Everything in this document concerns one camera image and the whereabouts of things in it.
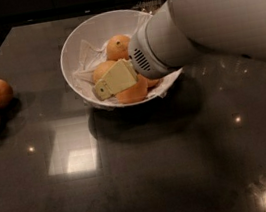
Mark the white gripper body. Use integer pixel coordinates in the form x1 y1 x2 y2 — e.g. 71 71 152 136
128 22 180 79

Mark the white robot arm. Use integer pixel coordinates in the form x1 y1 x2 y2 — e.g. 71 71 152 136
94 0 266 100

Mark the white bowl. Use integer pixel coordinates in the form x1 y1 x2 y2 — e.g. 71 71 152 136
53 0 188 118

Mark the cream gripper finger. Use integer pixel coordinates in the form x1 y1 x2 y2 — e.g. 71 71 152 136
94 59 138 100

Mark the white paper napkin liner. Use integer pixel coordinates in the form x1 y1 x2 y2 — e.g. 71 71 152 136
63 10 180 113

